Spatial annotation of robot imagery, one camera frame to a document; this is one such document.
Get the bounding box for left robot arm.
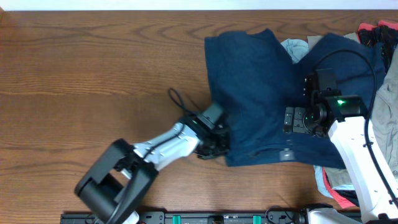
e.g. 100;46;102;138
74;112;226;223

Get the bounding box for light blue garment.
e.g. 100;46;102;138
280;39;309;63

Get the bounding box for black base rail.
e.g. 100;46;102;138
60;208;363;224

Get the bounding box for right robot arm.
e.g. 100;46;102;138
284;95;397;223

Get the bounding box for black patterned garment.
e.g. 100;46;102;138
356;21;397;72

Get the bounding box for red garment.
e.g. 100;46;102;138
322;20;398;209

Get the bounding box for navy blue shorts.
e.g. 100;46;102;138
205;29;386;169

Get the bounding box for right black cable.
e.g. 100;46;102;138
310;49;398;208

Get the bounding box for khaki tan shorts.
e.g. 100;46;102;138
307;35;397;190

